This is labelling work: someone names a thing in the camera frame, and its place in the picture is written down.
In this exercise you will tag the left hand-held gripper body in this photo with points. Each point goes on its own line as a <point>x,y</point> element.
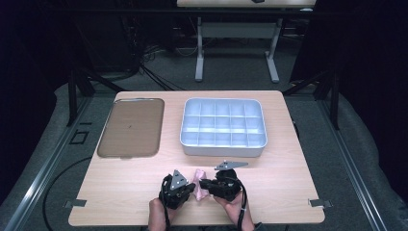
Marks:
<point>174,191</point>

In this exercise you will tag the grey metal table bracket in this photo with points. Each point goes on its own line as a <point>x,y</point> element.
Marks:
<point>75,203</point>
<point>320,203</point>

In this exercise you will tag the brown tray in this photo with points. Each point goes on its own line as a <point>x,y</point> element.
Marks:
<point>131,128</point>

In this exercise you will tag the aluminium floor rail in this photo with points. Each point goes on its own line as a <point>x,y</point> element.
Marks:
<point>48,163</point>
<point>352,166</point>

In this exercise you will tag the pink sock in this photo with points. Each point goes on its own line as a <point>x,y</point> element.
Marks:
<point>200,179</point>

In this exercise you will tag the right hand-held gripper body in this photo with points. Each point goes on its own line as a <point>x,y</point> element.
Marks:
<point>226,187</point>

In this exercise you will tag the white divided storage box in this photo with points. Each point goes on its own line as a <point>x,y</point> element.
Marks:
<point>223,126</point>

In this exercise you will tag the desk with white legs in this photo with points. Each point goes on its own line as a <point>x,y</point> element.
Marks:
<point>237,30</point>

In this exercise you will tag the person's left hand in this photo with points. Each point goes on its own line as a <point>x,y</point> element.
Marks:
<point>157,213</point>

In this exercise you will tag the black metal stand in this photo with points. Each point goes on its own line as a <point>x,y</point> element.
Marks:
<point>73,96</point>
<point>335,96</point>

